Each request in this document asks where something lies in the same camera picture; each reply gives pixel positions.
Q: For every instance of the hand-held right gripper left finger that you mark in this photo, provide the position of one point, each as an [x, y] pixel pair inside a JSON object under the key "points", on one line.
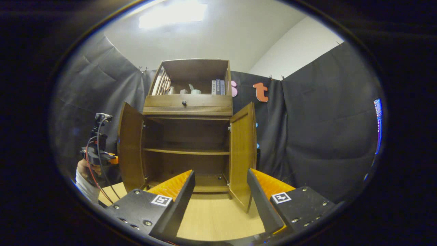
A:
{"points": [[181, 205]]}

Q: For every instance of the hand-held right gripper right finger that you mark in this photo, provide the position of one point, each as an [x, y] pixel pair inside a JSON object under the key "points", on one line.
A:
{"points": [[264, 201]]}

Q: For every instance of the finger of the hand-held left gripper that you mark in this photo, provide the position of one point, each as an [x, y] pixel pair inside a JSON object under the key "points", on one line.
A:
{"points": [[114, 160]]}

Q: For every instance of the wooden cabinet door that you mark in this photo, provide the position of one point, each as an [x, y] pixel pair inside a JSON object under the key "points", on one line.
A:
{"points": [[131, 150], [243, 153]]}

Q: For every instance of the wooden double-door shoe cabinet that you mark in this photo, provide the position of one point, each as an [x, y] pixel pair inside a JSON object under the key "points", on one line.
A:
{"points": [[194, 70]]}

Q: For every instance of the small grey jar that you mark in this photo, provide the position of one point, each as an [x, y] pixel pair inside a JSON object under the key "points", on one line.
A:
{"points": [[171, 91]]}

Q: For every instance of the wooden drawer with black knob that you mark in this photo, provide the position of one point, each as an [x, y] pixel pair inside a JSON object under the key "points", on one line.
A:
{"points": [[205, 101]]}

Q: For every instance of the grey blue book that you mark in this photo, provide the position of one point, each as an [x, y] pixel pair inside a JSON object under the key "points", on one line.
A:
{"points": [[222, 87]]}

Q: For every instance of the white book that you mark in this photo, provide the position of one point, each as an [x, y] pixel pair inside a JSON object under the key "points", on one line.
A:
{"points": [[213, 87]]}

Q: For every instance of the dark blue book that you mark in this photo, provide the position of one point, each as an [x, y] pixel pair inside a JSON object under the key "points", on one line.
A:
{"points": [[218, 87]]}

